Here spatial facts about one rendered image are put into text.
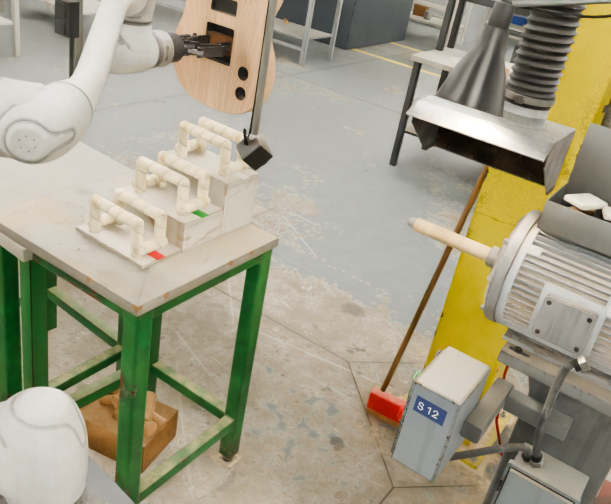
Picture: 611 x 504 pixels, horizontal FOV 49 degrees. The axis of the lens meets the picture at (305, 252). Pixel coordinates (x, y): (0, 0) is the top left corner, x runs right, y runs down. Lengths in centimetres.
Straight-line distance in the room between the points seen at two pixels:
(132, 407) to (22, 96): 98
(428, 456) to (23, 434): 74
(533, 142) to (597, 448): 63
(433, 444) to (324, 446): 142
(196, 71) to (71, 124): 90
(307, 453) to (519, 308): 146
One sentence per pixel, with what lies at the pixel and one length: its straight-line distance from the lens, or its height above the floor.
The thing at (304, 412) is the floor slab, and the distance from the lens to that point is 286.
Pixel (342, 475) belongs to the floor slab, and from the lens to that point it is 265.
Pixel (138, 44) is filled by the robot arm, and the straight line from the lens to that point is 169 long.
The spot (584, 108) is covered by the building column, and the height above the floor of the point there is 143.
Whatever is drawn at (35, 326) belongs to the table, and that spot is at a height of 60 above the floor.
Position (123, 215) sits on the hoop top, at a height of 105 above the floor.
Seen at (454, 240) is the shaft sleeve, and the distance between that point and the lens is 153.
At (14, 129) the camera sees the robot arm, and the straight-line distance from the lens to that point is 115.
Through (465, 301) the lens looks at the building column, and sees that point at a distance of 261.
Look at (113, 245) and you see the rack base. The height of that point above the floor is 94.
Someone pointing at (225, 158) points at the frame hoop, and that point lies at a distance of 197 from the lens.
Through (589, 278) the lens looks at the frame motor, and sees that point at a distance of 138.
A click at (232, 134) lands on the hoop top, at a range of 204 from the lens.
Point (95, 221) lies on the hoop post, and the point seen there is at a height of 98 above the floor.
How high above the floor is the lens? 188
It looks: 28 degrees down
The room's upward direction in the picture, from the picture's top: 11 degrees clockwise
